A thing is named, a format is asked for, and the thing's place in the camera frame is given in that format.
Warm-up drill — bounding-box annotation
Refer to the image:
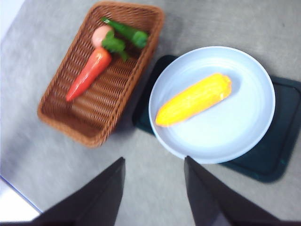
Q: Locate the orange carrot with green leaves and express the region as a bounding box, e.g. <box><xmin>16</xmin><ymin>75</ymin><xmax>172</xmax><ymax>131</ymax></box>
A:
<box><xmin>65</xmin><ymin>30</ymin><xmax>131</xmax><ymax>103</ymax></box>

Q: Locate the green pepper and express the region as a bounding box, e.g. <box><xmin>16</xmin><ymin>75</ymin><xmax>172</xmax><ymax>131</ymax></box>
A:
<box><xmin>101</xmin><ymin>16</ymin><xmax>150</xmax><ymax>50</ymax></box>

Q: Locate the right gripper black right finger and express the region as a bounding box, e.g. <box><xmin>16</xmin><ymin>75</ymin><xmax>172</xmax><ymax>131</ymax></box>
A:
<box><xmin>183</xmin><ymin>155</ymin><xmax>283</xmax><ymax>226</ymax></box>

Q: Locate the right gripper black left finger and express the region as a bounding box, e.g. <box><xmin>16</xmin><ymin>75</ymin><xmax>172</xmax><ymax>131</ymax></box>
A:
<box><xmin>31</xmin><ymin>157</ymin><xmax>126</xmax><ymax>226</ymax></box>

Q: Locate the blue round plate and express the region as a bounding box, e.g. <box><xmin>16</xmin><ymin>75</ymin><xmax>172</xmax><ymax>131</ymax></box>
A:
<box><xmin>148</xmin><ymin>46</ymin><xmax>277</xmax><ymax>165</ymax></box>

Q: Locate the pink peach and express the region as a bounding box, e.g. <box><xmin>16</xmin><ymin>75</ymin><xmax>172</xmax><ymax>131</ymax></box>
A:
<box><xmin>92</xmin><ymin>25</ymin><xmax>114</xmax><ymax>48</ymax></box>

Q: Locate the yellow corn cob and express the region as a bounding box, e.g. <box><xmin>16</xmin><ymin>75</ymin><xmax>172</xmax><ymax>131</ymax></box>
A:
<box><xmin>155</xmin><ymin>73</ymin><xmax>233</xmax><ymax>128</ymax></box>

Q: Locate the brown wicker basket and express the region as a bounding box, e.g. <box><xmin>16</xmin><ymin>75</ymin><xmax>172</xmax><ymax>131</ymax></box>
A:
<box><xmin>37</xmin><ymin>0</ymin><xmax>165</xmax><ymax>149</ymax></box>

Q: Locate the black rectangular tray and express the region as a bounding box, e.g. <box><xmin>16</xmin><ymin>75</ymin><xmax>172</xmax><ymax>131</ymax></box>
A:
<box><xmin>132</xmin><ymin>55</ymin><xmax>301</xmax><ymax>184</ymax></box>

